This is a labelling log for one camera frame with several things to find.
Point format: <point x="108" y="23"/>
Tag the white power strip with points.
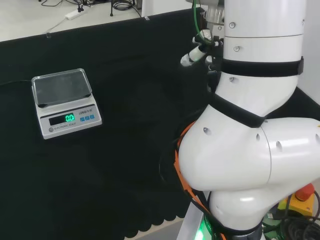
<point x="73" y="14"/>

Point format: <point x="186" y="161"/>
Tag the black bench cloth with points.
<point x="125" y="125"/>

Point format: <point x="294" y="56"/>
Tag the yellow stop button box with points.
<point x="302" y="207"/>

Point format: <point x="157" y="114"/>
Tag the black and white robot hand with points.
<point x="197" y="53"/>

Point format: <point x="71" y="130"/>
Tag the pale board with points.
<point x="160" y="7"/>

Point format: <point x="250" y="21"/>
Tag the black tripod leg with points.
<point x="111" y="10"/>

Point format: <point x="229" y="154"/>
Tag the white electronic balance steel pan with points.
<point x="70" y="125"/>

